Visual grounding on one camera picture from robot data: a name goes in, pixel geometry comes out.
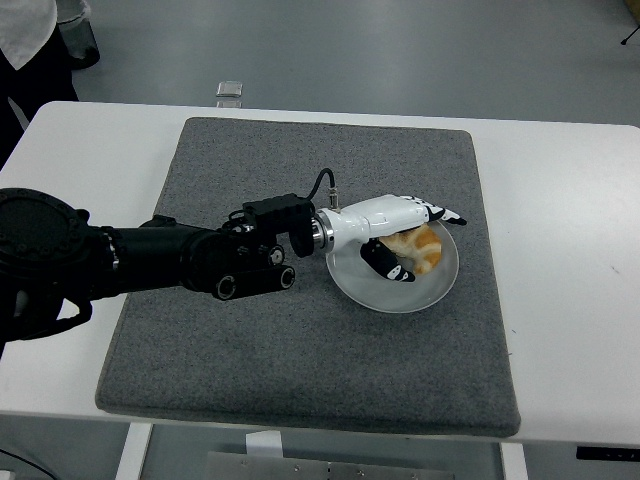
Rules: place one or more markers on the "grey metal plate with screws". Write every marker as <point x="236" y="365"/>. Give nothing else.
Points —
<point x="325" y="470"/>

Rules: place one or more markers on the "person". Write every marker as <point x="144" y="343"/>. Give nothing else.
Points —
<point x="25" y="30"/>

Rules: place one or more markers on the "white round plate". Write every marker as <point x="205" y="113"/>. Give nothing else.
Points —
<point x="400" y="295"/>

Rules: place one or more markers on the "golden croissant bread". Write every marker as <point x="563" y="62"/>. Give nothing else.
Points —
<point x="425" y="247"/>

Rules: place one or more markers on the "white table leg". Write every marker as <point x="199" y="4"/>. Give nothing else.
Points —
<point x="514" y="462"/>
<point x="134" y="452"/>

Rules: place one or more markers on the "black trash bin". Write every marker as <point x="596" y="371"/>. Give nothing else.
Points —
<point x="80" y="45"/>

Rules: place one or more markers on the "black table control panel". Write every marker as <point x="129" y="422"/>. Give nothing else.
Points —
<point x="607" y="453"/>

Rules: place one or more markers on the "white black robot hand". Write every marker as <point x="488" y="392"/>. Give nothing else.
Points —
<point x="370" y="217"/>

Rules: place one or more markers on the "grey square mat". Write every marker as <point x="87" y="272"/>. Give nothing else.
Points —
<point x="280" y="350"/>

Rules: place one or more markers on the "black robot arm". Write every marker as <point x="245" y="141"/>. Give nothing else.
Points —
<point x="150" y="255"/>

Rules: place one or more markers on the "black tripod leg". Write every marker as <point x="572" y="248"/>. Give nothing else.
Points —
<point x="631" y="36"/>

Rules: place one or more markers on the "white bracket under table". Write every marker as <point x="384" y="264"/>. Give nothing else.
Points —
<point x="264" y="444"/>

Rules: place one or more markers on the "silver floor socket box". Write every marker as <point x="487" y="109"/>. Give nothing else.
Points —
<point x="230" y="88"/>

